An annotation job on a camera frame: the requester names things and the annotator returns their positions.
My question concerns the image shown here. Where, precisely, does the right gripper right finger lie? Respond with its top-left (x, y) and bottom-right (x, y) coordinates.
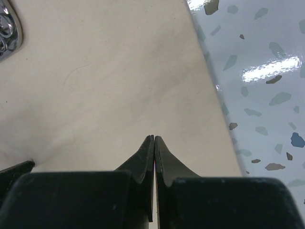
top-left (154, 136), bottom-right (305, 229)

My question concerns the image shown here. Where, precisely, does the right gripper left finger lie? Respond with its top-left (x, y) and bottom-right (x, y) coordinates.
top-left (0, 135), bottom-right (154, 229)

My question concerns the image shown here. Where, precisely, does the beige surgical drape cloth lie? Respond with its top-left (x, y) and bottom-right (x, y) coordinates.
top-left (0, 0), bottom-right (242, 177)

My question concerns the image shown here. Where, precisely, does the steel instrument tray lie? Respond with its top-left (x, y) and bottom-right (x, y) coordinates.
top-left (0, 0), bottom-right (23, 62)

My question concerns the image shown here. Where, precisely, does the instruments pile in tray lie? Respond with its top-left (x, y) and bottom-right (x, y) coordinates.
top-left (0, 14), bottom-right (14, 55)

